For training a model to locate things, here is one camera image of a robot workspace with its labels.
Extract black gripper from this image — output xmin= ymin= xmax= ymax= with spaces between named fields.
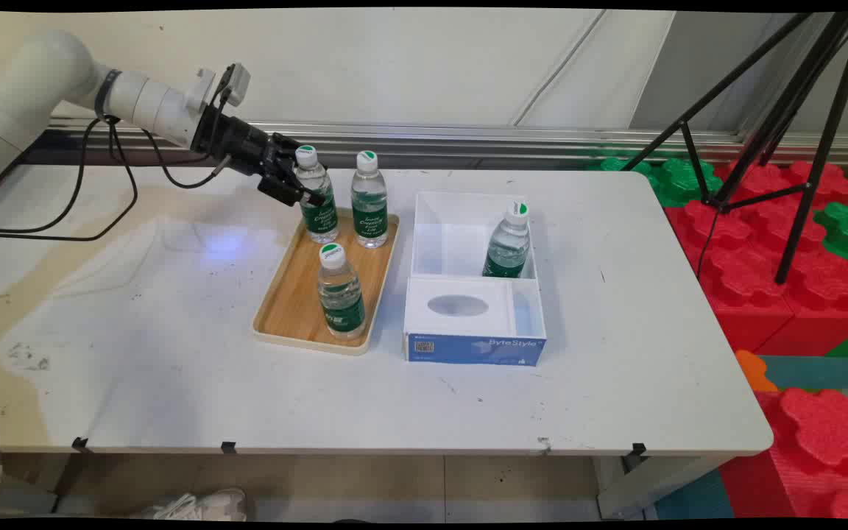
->
xmin=190 ymin=107 xmax=326 ymax=208

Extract water bottle green label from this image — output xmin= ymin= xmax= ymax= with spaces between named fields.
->
xmin=482 ymin=201 xmax=531 ymax=279
xmin=317 ymin=243 xmax=367 ymax=340
xmin=294 ymin=145 xmax=339 ymax=244
xmin=350 ymin=150 xmax=389 ymax=249

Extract wooden tray cream rim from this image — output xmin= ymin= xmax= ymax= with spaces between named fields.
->
xmin=252 ymin=208 xmax=400 ymax=357

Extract white cardboard box blue print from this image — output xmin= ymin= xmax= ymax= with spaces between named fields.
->
xmin=403 ymin=191 xmax=548 ymax=367

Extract white sneaker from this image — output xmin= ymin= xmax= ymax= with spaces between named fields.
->
xmin=133 ymin=487 xmax=248 ymax=522

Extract black tripod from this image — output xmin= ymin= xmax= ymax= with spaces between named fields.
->
xmin=621 ymin=10 xmax=848 ymax=286

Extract red foam building block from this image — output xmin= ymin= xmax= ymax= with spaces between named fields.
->
xmin=718 ymin=388 xmax=848 ymax=520
xmin=663 ymin=158 xmax=848 ymax=358

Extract grey table leg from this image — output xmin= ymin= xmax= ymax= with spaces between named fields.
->
xmin=595 ymin=454 xmax=734 ymax=520

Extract orange foam piece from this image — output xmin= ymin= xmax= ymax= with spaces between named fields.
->
xmin=735 ymin=350 xmax=778 ymax=392

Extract teal foam floor mat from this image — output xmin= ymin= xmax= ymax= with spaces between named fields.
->
xmin=656 ymin=471 xmax=734 ymax=520
xmin=759 ymin=355 xmax=848 ymax=391

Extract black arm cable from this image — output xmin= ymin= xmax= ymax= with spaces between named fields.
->
xmin=0 ymin=114 xmax=138 ymax=244
xmin=143 ymin=129 xmax=237 ymax=191

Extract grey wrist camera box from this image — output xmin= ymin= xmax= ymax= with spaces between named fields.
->
xmin=187 ymin=63 xmax=252 ymax=111

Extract aluminium wall rail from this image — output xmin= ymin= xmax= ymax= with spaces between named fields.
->
xmin=23 ymin=118 xmax=848 ymax=166

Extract thin black tripod cable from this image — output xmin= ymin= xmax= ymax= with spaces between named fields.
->
xmin=696 ymin=210 xmax=723 ymax=279

